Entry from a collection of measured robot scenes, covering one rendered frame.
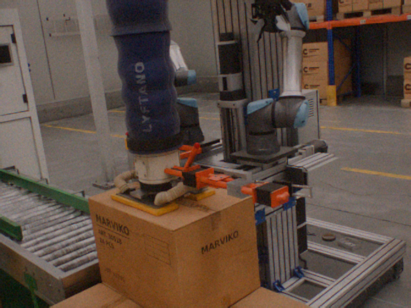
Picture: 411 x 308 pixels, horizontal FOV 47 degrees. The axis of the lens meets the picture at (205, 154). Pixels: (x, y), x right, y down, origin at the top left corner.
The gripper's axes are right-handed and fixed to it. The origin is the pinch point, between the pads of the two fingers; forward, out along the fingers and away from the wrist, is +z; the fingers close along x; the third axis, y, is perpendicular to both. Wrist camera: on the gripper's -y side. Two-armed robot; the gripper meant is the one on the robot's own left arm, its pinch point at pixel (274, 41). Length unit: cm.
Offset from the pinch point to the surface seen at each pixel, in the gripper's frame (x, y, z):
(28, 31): -956, -334, -56
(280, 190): 24, 32, 43
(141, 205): -35, 43, 56
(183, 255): -9, 46, 68
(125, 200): -46, 43, 56
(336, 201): -110, -215, 152
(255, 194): 17, 35, 44
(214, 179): -3, 33, 43
